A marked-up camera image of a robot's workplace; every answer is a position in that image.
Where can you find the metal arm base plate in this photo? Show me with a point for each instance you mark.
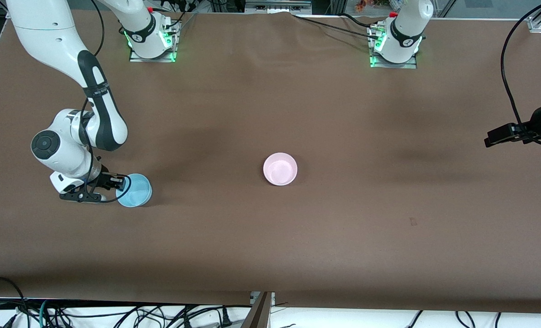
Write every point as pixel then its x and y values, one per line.
pixel 411 65
pixel 136 57

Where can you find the black power plug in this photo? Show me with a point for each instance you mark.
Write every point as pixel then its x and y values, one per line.
pixel 226 319

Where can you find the pink plastic bowl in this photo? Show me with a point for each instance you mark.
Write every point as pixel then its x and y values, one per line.
pixel 279 168

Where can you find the orange background item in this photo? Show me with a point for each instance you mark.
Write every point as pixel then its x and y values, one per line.
pixel 370 4

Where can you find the grey metal rail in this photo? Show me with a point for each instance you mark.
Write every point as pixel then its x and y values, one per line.
pixel 277 5

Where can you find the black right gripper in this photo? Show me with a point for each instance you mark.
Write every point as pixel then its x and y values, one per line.
pixel 104 180

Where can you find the brown table cover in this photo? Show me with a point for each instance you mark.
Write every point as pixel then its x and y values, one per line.
pixel 252 114

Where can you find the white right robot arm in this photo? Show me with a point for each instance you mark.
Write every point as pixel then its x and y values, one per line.
pixel 52 32

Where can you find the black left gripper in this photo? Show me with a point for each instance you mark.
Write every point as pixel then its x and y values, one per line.
pixel 537 122

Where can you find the light blue plastic bowl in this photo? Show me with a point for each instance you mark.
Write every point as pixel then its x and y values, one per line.
pixel 138 193

